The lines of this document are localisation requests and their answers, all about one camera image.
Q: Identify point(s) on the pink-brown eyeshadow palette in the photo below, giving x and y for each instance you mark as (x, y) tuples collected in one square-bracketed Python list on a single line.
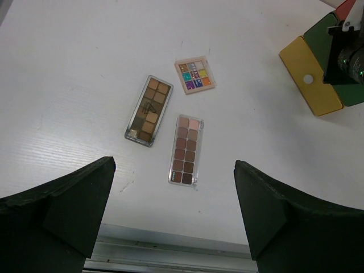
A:
[(186, 151)]

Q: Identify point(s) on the yellow drawer box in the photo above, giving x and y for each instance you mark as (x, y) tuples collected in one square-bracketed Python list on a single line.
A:
[(307, 74)]

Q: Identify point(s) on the colourful square eyeshadow palette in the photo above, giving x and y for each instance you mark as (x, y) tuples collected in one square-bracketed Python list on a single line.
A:
[(195, 75)]

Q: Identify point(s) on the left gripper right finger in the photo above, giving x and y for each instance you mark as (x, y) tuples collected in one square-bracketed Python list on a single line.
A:
[(291, 231)]

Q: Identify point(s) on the green drawer box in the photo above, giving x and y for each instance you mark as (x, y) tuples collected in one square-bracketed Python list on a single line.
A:
[(319, 41)]

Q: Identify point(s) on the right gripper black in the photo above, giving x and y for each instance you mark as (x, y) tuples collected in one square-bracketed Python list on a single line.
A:
[(345, 62)]

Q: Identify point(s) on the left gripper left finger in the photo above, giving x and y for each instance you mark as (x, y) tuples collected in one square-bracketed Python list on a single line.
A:
[(53, 227)]

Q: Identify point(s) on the brown eyeshadow palette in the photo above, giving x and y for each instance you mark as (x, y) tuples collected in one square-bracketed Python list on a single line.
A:
[(148, 113)]

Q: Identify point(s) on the aluminium table rail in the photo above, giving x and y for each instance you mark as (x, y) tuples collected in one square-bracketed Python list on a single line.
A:
[(124, 249)]

